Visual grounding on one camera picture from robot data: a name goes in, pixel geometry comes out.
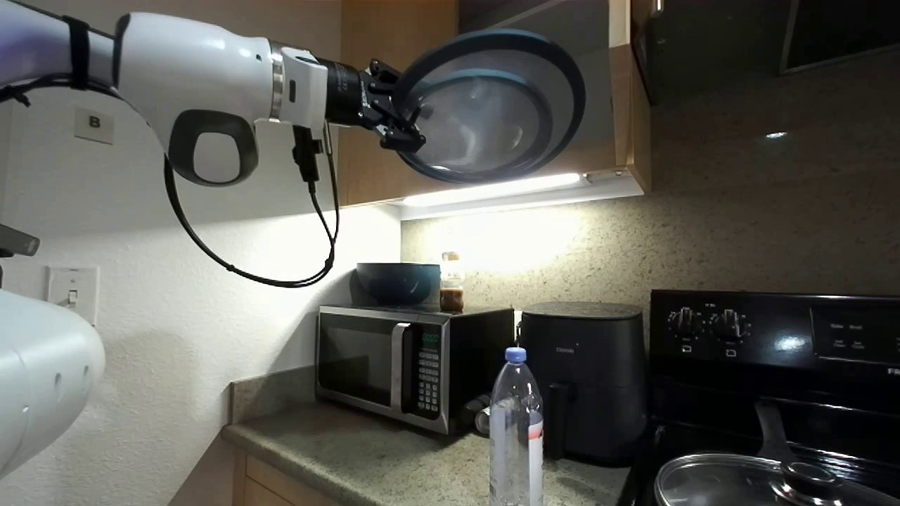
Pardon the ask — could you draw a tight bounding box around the small grey round object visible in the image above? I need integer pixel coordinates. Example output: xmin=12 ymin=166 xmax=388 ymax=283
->
xmin=464 ymin=391 xmax=496 ymax=439

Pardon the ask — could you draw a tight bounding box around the dark blue bowl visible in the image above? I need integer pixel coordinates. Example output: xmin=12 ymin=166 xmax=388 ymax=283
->
xmin=354 ymin=259 xmax=445 ymax=312

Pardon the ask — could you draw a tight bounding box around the black air fryer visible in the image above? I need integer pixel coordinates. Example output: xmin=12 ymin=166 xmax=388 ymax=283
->
xmin=516 ymin=300 xmax=649 ymax=466

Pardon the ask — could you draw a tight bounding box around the clear bottle with brown sauce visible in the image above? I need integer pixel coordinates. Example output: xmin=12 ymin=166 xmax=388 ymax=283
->
xmin=435 ymin=246 xmax=471 ymax=315

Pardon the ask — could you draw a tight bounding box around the small glass lid blue rim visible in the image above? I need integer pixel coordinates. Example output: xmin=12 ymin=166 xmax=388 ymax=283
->
xmin=410 ymin=69 xmax=556 ymax=177

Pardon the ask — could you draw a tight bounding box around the white wall light switch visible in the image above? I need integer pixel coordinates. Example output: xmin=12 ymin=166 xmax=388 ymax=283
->
xmin=44 ymin=265 xmax=101 ymax=325

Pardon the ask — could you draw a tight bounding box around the white wall outlet plate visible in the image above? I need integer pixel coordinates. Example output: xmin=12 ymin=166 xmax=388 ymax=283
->
xmin=70 ymin=107 xmax=118 ymax=148

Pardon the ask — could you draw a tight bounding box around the clear plastic water bottle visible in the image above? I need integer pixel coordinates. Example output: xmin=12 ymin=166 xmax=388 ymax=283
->
xmin=486 ymin=343 xmax=549 ymax=506

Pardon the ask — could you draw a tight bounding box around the black electric stove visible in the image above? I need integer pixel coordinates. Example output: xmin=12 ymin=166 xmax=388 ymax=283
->
xmin=617 ymin=287 xmax=900 ymax=506

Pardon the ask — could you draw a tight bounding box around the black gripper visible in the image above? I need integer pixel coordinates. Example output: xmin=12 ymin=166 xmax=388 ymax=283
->
xmin=321 ymin=55 xmax=427 ymax=154

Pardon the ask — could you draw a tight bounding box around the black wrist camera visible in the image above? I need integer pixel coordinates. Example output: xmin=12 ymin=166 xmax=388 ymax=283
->
xmin=289 ymin=124 xmax=327 ymax=189

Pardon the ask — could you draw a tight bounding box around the under-cabinet light strip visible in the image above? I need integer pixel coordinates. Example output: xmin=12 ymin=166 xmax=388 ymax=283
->
xmin=396 ymin=169 xmax=590 ymax=211

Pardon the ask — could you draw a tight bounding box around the black and steel microwave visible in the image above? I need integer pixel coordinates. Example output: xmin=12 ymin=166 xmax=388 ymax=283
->
xmin=312 ymin=303 xmax=518 ymax=439

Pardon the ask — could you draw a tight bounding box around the frying pan with glass lid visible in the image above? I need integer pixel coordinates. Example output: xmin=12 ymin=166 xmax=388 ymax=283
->
xmin=649 ymin=398 xmax=900 ymax=506

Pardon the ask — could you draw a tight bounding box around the wooden base cabinet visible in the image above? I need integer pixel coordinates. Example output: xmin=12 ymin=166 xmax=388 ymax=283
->
xmin=229 ymin=442 xmax=331 ymax=506

